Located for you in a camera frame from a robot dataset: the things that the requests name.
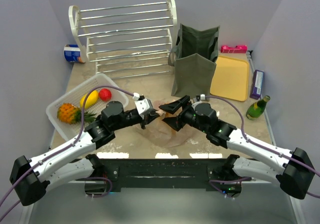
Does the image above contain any green glass bottle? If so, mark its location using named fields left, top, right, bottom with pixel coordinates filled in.
left=246, top=95, right=271, bottom=120

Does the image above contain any black base frame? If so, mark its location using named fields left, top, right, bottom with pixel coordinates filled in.
left=86, top=154, right=244, bottom=197

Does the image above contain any white metal shelf rack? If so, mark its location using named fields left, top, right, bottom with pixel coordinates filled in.
left=68, top=0, right=178, bottom=79

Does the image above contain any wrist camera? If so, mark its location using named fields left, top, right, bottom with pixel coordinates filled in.
left=193, top=94, right=209, bottom=103
left=132, top=92, right=154, bottom=120

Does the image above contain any green fabric grocery bag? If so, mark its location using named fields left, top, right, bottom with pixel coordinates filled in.
left=167, top=24, right=220, bottom=98

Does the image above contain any purple box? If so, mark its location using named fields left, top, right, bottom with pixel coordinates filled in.
left=249, top=70, right=265, bottom=100

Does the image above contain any banana print plastic bag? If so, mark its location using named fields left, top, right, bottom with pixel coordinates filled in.
left=133, top=110, right=208, bottom=149

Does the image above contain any yellow food tray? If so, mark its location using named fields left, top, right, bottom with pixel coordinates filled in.
left=210, top=55, right=250, bottom=102

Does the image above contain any yellow toy lemon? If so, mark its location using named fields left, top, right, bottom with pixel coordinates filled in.
left=79, top=90, right=99, bottom=110

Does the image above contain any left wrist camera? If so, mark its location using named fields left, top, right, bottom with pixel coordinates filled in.
left=132, top=92, right=154, bottom=120

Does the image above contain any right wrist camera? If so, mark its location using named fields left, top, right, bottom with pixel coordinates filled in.
left=193, top=94, right=209, bottom=103

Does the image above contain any toy pineapple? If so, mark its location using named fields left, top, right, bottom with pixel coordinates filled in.
left=57, top=103, right=96, bottom=125

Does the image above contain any blue white can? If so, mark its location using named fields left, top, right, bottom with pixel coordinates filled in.
left=63, top=44, right=85, bottom=63

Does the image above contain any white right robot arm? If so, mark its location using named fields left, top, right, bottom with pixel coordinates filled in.
left=159, top=94, right=319, bottom=200

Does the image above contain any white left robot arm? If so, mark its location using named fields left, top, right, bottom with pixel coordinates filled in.
left=9, top=99, right=159, bottom=206

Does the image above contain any pink box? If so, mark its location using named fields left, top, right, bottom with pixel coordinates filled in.
left=220, top=45, right=248, bottom=54

